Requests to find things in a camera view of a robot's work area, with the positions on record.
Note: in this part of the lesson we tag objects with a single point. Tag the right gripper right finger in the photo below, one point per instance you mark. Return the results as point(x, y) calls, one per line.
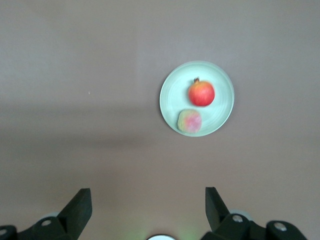
point(217, 215)

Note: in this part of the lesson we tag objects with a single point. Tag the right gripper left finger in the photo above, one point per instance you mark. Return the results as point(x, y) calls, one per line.
point(75, 215)

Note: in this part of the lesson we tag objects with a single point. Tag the green pink peach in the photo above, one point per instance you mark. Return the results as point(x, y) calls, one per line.
point(190, 121)

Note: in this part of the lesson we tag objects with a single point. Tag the red pomegranate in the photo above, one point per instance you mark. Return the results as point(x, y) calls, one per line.
point(201, 93)

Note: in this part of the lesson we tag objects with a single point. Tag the brown table cloth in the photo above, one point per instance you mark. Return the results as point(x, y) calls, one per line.
point(75, 100)

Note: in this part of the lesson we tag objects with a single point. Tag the light green plate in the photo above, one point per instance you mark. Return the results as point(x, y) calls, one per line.
point(175, 90)

